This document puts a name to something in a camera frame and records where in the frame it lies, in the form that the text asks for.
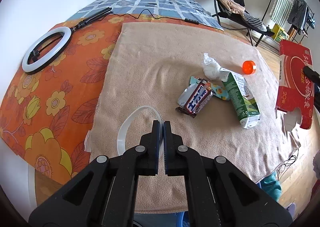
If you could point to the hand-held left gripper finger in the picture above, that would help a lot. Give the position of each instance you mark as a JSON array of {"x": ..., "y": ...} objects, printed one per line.
[
  {"x": 165, "y": 141},
  {"x": 160, "y": 141}
]

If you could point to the orange floral sheet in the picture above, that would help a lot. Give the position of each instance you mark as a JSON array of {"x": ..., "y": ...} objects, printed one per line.
[{"x": 62, "y": 91}]

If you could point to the green milk carton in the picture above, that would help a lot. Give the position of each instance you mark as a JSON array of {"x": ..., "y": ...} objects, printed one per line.
[{"x": 240, "y": 96}]

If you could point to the light blue floral wrapper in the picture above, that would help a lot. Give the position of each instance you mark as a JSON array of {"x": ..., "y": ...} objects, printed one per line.
[{"x": 220, "y": 93}]

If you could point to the striped grey cloth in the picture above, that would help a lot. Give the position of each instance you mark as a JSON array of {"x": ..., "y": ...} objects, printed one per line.
[{"x": 255, "y": 23}]

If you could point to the orange bottle cap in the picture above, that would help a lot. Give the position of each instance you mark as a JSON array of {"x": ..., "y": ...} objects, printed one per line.
[{"x": 248, "y": 67}]

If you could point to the black folded tripod stand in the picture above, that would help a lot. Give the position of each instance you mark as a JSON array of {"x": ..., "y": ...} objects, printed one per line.
[{"x": 95, "y": 16}]

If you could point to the yellow plastic crate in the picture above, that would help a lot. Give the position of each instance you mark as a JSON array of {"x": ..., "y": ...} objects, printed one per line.
[{"x": 281, "y": 33}]

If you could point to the blue checked bed sheet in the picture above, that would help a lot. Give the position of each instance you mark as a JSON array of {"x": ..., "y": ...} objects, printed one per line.
[{"x": 150, "y": 4}]

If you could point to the pink cloth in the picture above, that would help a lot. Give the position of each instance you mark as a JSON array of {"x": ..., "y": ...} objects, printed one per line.
[{"x": 232, "y": 4}]

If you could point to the teal cloth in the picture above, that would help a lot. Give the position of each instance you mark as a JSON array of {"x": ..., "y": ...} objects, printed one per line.
[{"x": 272, "y": 187}]

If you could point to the white plastic strip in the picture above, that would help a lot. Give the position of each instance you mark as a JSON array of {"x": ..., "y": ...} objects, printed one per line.
[{"x": 122, "y": 129}]

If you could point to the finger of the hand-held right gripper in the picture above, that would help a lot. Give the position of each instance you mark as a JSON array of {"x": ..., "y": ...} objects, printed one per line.
[{"x": 311, "y": 73}]

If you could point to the white tissue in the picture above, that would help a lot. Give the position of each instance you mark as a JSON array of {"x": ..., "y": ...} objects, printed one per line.
[{"x": 211, "y": 68}]

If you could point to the dark hanging jacket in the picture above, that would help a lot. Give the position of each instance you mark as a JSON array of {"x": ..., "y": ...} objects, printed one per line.
[{"x": 297, "y": 11}]

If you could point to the dark teal hanging garment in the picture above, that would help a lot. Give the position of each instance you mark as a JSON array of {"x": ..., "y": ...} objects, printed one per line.
[{"x": 311, "y": 21}]

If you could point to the red cardboard box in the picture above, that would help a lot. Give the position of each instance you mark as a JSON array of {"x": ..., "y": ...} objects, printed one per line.
[{"x": 292, "y": 79}]

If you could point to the beige towel blanket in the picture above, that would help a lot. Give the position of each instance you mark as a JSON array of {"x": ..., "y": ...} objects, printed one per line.
[{"x": 155, "y": 66}]

